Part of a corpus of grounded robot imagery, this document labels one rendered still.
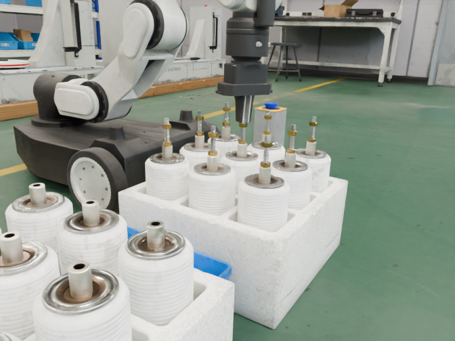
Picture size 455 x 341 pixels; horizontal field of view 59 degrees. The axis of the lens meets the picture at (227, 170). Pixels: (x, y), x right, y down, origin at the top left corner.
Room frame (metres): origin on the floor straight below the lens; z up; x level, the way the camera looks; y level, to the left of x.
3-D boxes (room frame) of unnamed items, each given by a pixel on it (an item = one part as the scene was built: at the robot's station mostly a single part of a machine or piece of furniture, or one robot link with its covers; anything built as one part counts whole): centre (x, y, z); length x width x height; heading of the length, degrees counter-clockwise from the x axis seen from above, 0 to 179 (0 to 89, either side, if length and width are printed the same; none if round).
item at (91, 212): (0.51, 0.19, 0.26); 0.02 x 0.02 x 0.03
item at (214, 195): (0.77, 0.03, 0.16); 0.10 x 0.10 x 0.18
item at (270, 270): (0.87, -0.03, 0.09); 0.39 x 0.39 x 0.18; 58
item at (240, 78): (0.86, -0.03, 0.45); 0.13 x 0.10 x 0.12; 120
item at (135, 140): (1.42, 0.45, 0.19); 0.64 x 0.52 x 0.33; 61
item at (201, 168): (0.77, 0.03, 0.25); 0.08 x 0.08 x 0.01
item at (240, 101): (0.86, -0.02, 0.36); 0.03 x 0.02 x 0.06; 30
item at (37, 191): (0.57, 0.29, 0.26); 0.02 x 0.02 x 0.03
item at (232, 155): (0.87, -0.03, 0.25); 0.08 x 0.08 x 0.01
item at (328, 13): (5.50, -1.34, 0.87); 0.40 x 0.30 x 0.23; 47
